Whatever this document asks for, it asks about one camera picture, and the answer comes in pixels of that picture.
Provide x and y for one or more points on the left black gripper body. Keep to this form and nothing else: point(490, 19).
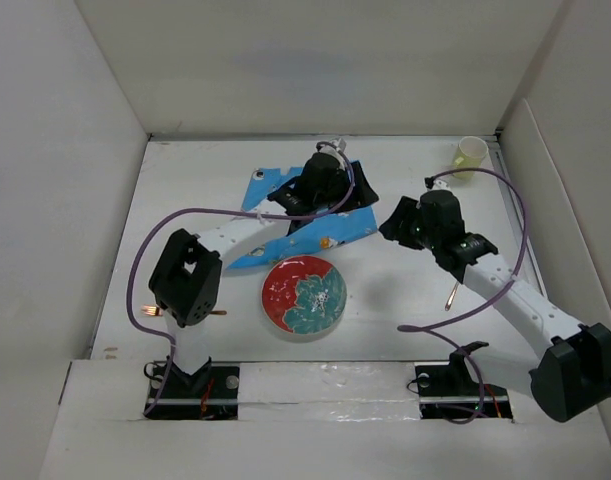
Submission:
point(355, 199)

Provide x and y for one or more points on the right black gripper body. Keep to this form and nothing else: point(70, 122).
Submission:
point(411, 231)

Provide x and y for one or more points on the blue space-print cloth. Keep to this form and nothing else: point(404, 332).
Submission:
point(322, 234)

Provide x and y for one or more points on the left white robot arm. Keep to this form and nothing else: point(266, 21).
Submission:
point(185, 280)

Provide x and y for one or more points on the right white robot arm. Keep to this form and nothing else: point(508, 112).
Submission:
point(570, 370)

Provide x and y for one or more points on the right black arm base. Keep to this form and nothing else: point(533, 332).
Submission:
point(446, 393)

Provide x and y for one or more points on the copper spoon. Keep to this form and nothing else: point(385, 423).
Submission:
point(450, 300)

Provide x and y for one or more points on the pale yellow mug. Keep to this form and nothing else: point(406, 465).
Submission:
point(470, 153)

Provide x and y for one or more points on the red and teal plate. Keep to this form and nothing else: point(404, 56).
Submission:
point(304, 297)

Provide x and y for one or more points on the copper fork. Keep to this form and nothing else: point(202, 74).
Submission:
point(155, 311)

